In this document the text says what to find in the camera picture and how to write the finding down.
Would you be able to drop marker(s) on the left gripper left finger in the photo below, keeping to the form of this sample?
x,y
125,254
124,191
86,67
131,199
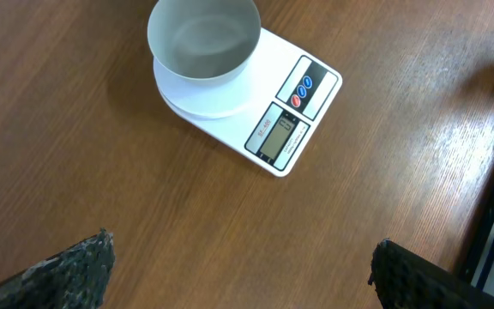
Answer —
x,y
74,278

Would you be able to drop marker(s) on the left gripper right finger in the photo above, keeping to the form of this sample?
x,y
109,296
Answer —
x,y
405,280

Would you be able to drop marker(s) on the white digital kitchen scale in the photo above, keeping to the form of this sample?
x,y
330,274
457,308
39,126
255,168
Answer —
x,y
268,112

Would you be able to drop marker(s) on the white plastic bowl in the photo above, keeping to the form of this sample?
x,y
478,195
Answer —
x,y
204,40

